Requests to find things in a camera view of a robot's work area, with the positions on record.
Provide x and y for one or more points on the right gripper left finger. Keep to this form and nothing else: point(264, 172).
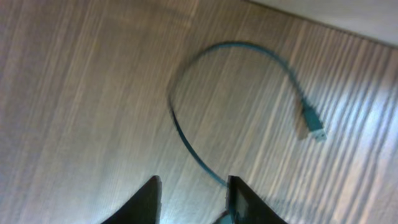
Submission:
point(144, 207)

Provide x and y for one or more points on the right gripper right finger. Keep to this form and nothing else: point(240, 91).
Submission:
point(245, 206)

